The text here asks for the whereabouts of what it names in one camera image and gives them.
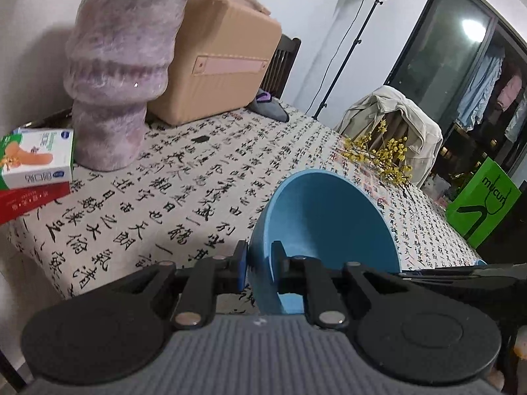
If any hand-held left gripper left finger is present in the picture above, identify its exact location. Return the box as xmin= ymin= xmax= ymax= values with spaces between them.
xmin=99 ymin=239 xmax=250 ymax=330

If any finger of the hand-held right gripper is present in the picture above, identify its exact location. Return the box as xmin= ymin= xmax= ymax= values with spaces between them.
xmin=399 ymin=264 xmax=521 ymax=297

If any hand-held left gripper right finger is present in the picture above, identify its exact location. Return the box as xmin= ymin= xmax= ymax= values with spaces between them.
xmin=271 ymin=242 xmax=415 ymax=330

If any green paper bag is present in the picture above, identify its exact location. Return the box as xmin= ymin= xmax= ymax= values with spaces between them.
xmin=446 ymin=157 xmax=521 ymax=250

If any calligraphy print tablecloth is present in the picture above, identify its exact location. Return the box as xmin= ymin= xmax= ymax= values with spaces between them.
xmin=6 ymin=101 xmax=495 ymax=317

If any yellow flower branch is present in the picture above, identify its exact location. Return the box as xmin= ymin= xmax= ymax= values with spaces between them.
xmin=340 ymin=120 xmax=413 ymax=186

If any beige jacket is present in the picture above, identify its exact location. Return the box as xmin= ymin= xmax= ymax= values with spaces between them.
xmin=334 ymin=86 xmax=443 ymax=188

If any grey purple cloth pouch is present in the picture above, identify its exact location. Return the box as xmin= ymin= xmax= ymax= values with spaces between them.
xmin=247 ymin=89 xmax=290 ymax=123

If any pale hanging garment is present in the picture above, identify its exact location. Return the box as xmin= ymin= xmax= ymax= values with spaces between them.
xmin=504 ymin=94 xmax=527 ymax=143

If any pink ribbed suitcase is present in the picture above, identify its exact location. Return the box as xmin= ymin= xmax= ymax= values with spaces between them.
xmin=146 ymin=0 xmax=283 ymax=126

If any brown chair under jacket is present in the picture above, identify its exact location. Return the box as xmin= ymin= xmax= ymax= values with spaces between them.
xmin=371 ymin=111 xmax=408 ymax=153

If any light blue hanging garment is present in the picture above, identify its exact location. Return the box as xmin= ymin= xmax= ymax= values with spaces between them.
xmin=456 ymin=43 xmax=505 ymax=130

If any pink hanging garment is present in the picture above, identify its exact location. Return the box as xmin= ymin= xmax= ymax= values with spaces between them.
xmin=496 ymin=72 xmax=523 ymax=112

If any dark wooden chair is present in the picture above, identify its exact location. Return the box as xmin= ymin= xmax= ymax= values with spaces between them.
xmin=260 ymin=35 xmax=302 ymax=99

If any red box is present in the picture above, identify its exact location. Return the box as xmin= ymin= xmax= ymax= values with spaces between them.
xmin=0 ymin=182 xmax=71 ymax=225

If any dark sliding glass door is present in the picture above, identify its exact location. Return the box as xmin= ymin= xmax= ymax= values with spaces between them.
xmin=385 ymin=0 xmax=527 ymax=198

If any white green medicine box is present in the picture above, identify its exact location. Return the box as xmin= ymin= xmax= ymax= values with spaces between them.
xmin=0 ymin=127 xmax=75 ymax=190

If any purple fuzzy vase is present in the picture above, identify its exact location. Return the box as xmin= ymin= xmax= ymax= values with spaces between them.
xmin=64 ymin=0 xmax=198 ymax=172

